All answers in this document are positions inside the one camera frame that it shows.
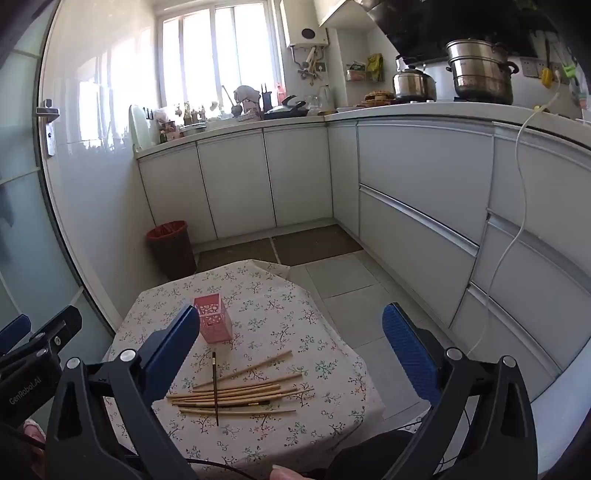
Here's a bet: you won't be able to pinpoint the pink perforated utensil holder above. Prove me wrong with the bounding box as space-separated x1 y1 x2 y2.
193 295 234 343

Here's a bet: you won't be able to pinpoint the person's leg in dark trousers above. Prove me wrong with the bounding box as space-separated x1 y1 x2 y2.
323 428 446 480

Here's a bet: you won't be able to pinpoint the red-rimmed brown trash bin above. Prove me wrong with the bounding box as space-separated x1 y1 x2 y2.
147 220 197 280

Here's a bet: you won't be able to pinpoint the black range hood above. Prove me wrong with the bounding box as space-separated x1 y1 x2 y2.
360 0 559 62

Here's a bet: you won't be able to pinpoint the black wok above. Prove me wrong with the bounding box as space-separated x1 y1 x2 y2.
264 95 311 120

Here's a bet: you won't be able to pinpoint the steel kettle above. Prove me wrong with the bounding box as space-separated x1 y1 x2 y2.
392 64 437 103

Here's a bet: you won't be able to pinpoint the kitchen window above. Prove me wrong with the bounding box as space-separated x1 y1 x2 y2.
156 4 285 112

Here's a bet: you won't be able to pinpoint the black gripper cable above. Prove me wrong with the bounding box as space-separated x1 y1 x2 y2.
184 457 260 480

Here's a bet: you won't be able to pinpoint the row of small bottles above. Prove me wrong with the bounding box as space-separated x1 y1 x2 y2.
158 102 219 142

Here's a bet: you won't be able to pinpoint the floral tablecloth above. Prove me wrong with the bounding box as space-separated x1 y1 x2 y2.
102 259 386 476

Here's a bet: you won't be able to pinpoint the white water heater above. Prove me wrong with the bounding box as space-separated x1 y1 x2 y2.
281 0 331 48

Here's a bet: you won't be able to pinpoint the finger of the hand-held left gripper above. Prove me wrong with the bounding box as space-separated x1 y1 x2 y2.
21 305 84 365
0 314 33 355

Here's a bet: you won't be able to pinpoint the steel steamer pot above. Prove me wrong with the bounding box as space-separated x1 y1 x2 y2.
445 39 520 105

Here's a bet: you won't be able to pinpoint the plate of food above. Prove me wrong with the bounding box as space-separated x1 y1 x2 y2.
362 89 396 108

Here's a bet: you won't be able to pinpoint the metal door handle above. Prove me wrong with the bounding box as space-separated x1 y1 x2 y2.
37 98 61 160

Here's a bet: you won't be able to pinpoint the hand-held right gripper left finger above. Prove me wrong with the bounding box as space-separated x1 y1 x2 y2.
45 304 201 480

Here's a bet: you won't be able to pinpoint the pile of bamboo chopsticks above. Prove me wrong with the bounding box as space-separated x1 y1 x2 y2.
166 350 315 416

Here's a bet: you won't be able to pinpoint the white kitchen cabinets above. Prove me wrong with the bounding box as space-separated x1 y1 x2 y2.
136 114 591 403

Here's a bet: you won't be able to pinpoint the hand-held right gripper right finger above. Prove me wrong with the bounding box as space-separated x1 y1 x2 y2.
382 302 539 480

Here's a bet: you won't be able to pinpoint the white cutting board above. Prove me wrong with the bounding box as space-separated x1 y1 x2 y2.
129 104 151 154

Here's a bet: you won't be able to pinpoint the white cable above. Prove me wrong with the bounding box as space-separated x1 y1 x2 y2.
465 91 563 357

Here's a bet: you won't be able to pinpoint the brown floor mat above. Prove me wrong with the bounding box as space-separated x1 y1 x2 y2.
194 223 364 274

